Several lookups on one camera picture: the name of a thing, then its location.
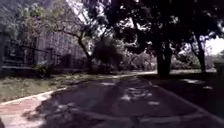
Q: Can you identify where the leaning tree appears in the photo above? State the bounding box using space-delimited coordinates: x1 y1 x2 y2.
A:
14 0 111 73

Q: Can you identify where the red brick path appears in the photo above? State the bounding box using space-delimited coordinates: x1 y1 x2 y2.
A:
0 73 224 128

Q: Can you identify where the big dark tree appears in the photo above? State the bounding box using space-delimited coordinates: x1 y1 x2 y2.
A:
81 0 224 78

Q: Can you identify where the tall pale building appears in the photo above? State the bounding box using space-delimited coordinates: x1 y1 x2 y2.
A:
32 0 93 69

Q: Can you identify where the small bush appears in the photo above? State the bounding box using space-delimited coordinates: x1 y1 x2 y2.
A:
33 61 56 80

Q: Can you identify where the pale kerb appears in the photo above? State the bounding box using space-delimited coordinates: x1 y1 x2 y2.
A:
0 70 158 107

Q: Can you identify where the grass strip with leaves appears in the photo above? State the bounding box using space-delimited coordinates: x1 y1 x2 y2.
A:
0 70 138 104

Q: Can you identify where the dark tree with slanted trunk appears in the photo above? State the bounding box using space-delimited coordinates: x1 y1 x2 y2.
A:
186 29 224 74

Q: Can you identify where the dark metal fence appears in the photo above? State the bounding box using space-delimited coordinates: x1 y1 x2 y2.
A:
0 35 92 77

